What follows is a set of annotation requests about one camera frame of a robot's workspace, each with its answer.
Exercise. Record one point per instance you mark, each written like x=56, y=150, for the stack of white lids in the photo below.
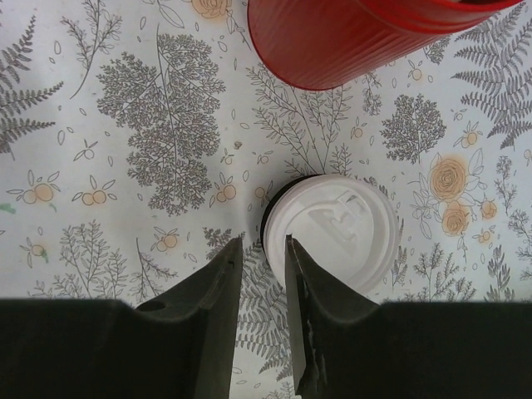
x=347, y=226

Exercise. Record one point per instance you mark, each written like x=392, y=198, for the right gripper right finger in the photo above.
x=344, y=345

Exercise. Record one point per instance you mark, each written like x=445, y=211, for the red straw holder cup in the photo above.
x=320, y=45

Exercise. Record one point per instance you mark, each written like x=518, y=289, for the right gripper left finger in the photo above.
x=179, y=344

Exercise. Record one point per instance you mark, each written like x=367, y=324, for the floral table mat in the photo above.
x=139, y=137

